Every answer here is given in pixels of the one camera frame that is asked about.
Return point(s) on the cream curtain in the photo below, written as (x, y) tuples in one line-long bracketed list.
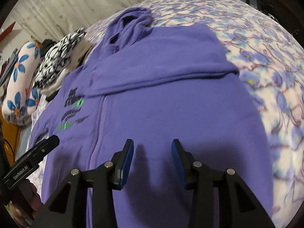
[(95, 2)]

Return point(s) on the wooden bed frame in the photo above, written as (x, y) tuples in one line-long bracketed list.
[(10, 137)]

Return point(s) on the red wall shelf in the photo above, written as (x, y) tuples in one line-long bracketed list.
[(7, 32)]

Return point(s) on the purple hoodie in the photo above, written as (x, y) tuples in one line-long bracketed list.
[(166, 95)]

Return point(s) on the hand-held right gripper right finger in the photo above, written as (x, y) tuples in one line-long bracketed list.
[(177, 158)]

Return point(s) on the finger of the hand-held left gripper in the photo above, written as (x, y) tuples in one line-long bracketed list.
[(40, 148)]

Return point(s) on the pile of grey clothes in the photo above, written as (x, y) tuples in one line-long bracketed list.
[(7, 68)]

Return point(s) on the black folded cloth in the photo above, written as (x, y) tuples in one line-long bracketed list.
[(51, 97)]

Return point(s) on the purple floral bed blanket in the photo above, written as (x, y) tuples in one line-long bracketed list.
[(273, 64)]

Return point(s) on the person's left hand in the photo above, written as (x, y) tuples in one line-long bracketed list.
[(35, 200)]

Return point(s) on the blue flower print pillow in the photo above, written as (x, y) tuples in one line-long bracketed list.
[(20, 76)]

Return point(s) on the black and white patterned cloth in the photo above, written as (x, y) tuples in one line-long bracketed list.
[(57, 59)]

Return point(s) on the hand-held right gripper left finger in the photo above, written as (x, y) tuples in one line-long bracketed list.
[(125, 166)]

